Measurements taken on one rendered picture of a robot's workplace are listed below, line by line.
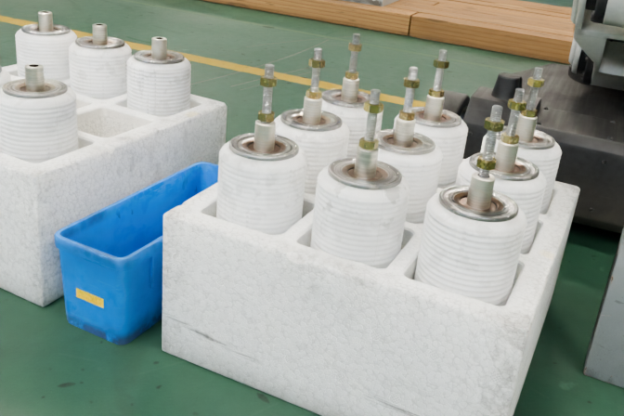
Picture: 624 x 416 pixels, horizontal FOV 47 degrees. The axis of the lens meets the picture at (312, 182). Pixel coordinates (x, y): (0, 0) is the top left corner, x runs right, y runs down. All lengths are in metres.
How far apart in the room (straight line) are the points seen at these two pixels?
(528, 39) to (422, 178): 1.91
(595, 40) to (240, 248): 0.68
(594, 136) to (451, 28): 1.57
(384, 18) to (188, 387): 2.14
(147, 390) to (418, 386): 0.29
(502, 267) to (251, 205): 0.26
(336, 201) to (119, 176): 0.38
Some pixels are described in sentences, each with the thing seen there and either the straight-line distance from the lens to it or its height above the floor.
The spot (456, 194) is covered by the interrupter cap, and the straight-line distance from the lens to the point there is 0.71.
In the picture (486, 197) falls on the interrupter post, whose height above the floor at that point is 0.26.
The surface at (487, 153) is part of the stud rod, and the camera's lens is 0.68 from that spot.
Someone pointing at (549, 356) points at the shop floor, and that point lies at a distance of 0.97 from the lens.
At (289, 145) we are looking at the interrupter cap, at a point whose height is 0.25.
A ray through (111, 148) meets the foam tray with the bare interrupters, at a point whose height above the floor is 0.18.
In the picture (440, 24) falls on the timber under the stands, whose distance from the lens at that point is 2.74.
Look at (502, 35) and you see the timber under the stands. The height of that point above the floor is 0.06.
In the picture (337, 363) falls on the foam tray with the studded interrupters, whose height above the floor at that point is 0.07.
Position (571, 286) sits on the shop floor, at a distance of 1.15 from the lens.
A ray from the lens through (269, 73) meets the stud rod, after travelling 0.75.
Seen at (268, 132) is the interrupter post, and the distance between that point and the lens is 0.76.
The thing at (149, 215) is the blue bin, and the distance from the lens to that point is 1.00.
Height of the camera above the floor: 0.53
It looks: 23 degrees down
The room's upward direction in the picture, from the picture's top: 6 degrees clockwise
